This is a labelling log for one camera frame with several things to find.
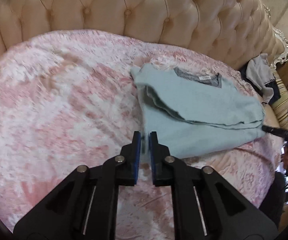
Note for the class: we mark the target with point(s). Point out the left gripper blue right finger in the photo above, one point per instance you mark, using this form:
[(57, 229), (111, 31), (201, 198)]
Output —
[(156, 159)]

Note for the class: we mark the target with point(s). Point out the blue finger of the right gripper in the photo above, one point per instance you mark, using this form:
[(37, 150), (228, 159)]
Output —
[(275, 131)]

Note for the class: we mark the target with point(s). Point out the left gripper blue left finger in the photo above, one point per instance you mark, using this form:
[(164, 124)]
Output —
[(135, 155)]

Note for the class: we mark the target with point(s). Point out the light blue sweater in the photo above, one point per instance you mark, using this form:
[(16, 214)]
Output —
[(194, 115)]

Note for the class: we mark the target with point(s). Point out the striped gold cushion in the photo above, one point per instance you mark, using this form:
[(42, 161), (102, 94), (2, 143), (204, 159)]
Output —
[(280, 107)]

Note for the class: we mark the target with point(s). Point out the dark navy garment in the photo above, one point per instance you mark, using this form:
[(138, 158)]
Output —
[(273, 85)]

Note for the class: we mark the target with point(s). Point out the grey garment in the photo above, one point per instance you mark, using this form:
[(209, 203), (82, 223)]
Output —
[(259, 73)]

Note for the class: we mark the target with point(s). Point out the pink floral lace sofa cover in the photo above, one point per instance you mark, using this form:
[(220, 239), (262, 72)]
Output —
[(67, 98)]

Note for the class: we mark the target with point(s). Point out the tufted peach leather sofa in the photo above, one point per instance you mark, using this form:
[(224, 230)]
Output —
[(232, 31)]

